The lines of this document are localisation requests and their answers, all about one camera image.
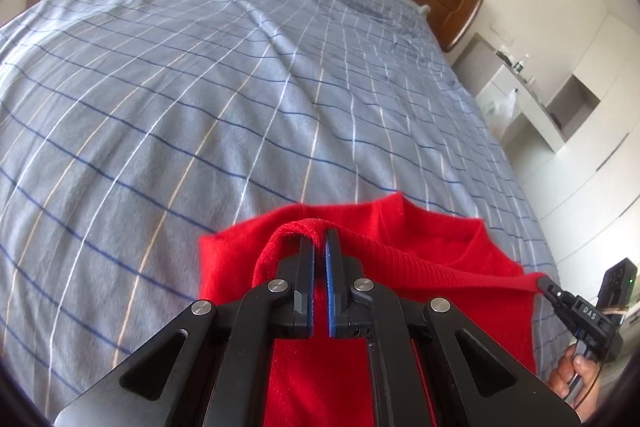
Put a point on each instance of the white desk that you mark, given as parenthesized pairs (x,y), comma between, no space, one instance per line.
(500,77)

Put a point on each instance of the person's right hand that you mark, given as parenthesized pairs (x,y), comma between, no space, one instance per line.
(562,379)

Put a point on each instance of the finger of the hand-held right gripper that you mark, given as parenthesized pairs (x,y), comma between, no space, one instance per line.
(552,289)

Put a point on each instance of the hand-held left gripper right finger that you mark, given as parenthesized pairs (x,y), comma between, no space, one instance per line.
(329,287)

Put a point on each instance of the white wall socket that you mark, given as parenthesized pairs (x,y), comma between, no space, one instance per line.
(500,34)

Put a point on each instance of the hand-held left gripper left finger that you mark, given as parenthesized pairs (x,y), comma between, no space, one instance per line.
(311,287)

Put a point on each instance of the white wardrobe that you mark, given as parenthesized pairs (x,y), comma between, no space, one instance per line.
(600,157)

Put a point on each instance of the clear bottle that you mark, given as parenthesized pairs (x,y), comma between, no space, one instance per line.
(521,64)

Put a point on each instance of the red knitted sweater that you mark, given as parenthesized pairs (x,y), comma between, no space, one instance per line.
(450,267)

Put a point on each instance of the blue checked duvet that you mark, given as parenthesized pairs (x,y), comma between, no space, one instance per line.
(200,107)

